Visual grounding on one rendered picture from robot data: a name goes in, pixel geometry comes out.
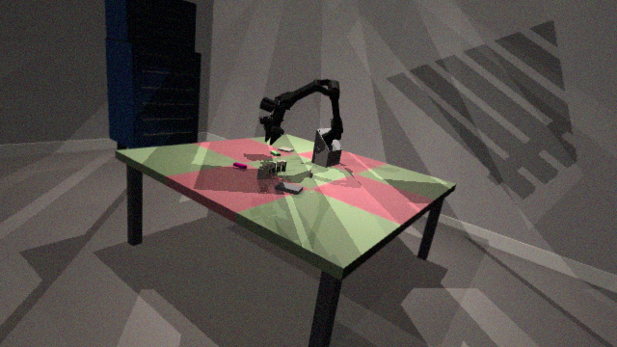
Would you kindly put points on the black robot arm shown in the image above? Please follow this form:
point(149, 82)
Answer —
point(288, 99)

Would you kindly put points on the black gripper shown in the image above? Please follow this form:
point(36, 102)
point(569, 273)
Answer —
point(273, 131)

